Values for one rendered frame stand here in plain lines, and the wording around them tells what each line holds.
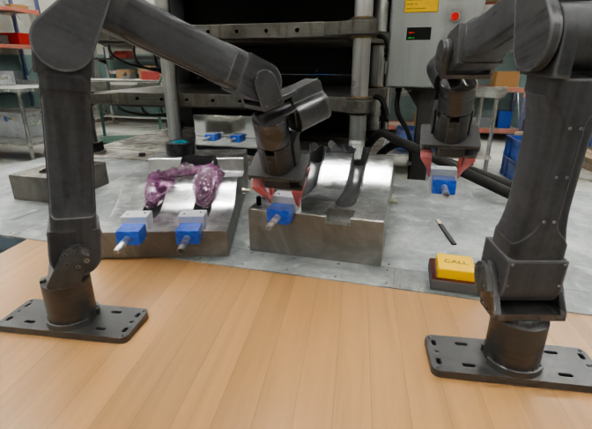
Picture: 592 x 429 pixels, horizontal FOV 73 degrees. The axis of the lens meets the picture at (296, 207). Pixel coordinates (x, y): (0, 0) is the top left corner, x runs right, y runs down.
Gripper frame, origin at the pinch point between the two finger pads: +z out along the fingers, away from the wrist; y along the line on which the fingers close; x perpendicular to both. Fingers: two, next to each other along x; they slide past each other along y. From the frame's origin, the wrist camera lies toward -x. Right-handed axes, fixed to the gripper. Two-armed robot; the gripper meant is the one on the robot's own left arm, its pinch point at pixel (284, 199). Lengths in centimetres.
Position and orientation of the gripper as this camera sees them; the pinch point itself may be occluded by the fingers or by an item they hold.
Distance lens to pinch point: 77.5
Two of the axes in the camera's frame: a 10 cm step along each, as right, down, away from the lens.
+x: -2.4, 7.4, -6.3
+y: -9.6, -1.1, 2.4
